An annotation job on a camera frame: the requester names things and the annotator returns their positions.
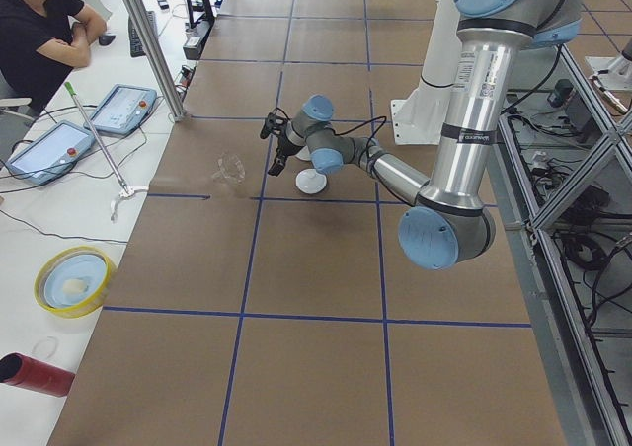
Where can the red cylinder tube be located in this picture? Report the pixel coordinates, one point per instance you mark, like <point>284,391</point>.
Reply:
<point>24,372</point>

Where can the white enamel mug blue rim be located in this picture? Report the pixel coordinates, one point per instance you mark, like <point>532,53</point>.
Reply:
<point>304,154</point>

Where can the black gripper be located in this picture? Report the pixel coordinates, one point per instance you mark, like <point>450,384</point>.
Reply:
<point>284,146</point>

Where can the teach pendant tablet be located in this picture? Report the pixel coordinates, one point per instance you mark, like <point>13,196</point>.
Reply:
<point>52,154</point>
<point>123,109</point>

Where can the black keyboard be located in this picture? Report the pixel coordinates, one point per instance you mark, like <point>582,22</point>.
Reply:
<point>136,48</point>

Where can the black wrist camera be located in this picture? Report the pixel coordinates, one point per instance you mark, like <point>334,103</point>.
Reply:
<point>275,125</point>

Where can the reacher grabber stick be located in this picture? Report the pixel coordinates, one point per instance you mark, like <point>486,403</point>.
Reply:
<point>126,191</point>

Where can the clear plastic funnel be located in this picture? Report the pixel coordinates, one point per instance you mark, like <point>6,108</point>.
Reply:
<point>230,169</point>

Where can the black power adapter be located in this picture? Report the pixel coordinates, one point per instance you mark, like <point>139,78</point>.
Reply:
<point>561,93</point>

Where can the aluminium frame rail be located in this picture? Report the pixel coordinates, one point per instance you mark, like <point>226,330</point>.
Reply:
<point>563,179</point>

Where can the person in black shirt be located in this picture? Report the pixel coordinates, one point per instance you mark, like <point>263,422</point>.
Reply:
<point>42,41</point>

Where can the white round lid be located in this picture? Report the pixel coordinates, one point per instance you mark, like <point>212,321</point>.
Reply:
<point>310,182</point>

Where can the yellow rimmed bowl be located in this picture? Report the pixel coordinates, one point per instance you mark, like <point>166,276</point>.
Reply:
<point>75,282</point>

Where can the near teach pendant tablet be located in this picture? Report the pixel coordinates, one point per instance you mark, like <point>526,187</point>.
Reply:
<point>52,154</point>

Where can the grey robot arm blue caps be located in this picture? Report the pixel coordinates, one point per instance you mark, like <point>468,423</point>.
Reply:
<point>446,222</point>

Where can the far teach pendant tablet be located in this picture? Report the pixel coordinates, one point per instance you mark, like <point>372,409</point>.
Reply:
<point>123,109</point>

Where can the black computer mouse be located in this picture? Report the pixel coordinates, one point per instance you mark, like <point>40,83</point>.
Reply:
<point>106,39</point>

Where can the aluminium frame post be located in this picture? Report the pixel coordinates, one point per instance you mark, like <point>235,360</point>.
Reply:
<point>156,58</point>

